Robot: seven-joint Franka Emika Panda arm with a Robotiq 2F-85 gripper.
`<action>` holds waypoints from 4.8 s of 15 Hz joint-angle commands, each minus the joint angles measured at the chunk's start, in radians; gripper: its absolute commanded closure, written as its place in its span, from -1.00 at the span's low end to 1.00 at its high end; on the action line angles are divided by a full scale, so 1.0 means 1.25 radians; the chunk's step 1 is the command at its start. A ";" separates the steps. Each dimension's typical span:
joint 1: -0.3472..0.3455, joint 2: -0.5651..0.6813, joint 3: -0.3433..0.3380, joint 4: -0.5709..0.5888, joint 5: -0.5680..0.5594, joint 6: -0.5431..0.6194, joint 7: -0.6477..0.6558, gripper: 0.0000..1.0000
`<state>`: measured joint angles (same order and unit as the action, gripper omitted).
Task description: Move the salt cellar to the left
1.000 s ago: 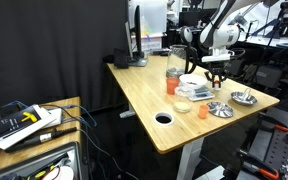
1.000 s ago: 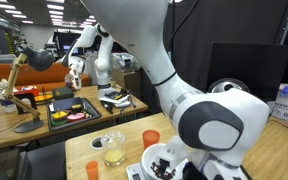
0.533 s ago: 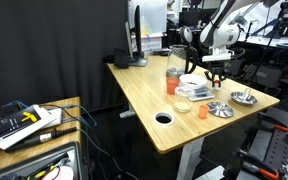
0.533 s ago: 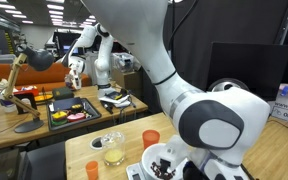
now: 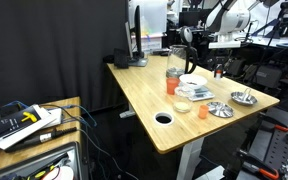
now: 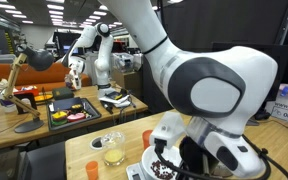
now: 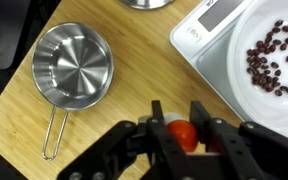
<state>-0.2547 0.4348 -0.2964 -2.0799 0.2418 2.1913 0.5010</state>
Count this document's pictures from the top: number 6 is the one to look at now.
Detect orange sofa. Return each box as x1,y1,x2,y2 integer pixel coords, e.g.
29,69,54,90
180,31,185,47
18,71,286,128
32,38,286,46
0,62,92,99

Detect dark grey chair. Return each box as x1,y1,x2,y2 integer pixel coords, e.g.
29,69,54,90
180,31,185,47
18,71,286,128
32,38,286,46
17,141,68,180

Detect yellow green toy food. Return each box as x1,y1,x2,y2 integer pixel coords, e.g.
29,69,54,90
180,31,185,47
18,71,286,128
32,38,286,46
51,110,69,126

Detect white papers at robot base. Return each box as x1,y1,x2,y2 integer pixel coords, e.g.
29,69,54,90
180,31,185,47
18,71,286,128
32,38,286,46
98,89,132,109

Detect brown cardboard box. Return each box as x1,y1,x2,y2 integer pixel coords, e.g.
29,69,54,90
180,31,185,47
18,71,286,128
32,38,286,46
112,68,144,98

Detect black arch stand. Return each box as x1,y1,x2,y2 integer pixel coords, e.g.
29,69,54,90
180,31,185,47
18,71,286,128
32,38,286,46
14,92,39,115

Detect white printed box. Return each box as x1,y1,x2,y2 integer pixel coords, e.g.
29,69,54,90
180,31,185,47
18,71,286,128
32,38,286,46
271,83,288,124

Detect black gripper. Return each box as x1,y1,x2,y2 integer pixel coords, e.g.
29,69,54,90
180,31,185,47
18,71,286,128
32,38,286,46
179,135,218,179

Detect silver digital kitchen scale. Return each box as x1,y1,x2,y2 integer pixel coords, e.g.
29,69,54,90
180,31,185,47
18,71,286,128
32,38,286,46
126,162,146,180

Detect large orange plastic cup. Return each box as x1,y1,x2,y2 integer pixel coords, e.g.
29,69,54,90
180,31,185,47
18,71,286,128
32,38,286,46
142,129,155,151

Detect orange bowl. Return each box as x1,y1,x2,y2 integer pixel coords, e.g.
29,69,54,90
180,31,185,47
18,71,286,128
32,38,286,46
33,93,54,105

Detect pile of red beans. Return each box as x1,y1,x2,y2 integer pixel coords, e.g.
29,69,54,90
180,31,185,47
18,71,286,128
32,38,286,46
150,159,176,180

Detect white cable grommet ring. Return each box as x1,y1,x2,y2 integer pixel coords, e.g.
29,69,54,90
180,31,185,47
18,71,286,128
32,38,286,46
89,135,105,151

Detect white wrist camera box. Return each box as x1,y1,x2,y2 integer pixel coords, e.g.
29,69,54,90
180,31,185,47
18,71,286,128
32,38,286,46
149,111,187,151

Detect dark toy food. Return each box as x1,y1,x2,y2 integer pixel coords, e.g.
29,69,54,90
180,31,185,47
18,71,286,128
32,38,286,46
69,103,84,114

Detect small orange plastic cup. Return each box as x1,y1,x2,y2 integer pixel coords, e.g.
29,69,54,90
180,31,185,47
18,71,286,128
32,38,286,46
85,160,99,180

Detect white bowl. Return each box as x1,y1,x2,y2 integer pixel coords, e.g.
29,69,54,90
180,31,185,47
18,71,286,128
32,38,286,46
141,145,184,180

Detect dark green box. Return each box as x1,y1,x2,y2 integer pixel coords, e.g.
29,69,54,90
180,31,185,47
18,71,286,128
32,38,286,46
51,86,75,101

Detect black tray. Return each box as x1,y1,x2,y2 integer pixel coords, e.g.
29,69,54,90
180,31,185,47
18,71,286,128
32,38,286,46
46,97,102,132

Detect clear plastic box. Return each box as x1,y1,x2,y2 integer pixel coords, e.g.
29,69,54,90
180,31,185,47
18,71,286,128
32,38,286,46
112,52,136,73

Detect wooden desk lamp black head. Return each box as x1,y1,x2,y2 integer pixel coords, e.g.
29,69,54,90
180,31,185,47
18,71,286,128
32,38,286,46
2,44,56,134

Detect clear glass jar lid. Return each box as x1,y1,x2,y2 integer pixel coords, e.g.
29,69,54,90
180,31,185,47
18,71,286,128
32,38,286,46
100,130,126,144

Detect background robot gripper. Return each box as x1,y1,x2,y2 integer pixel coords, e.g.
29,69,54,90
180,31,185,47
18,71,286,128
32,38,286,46
64,64,84,91

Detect pink toy food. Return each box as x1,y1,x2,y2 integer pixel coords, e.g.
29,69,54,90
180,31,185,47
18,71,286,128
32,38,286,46
66,112,86,123

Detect clear glass jar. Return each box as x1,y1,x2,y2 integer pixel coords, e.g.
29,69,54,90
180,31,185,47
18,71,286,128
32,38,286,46
100,130,127,167

